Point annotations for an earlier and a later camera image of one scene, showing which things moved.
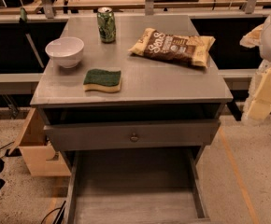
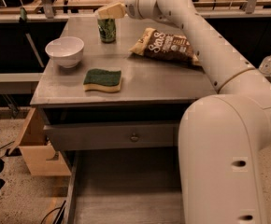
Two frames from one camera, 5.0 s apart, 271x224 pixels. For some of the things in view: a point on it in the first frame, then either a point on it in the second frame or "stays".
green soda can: (106, 24) stays
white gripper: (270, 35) → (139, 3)
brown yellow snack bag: (193, 49) stays
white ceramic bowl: (66, 51) stays
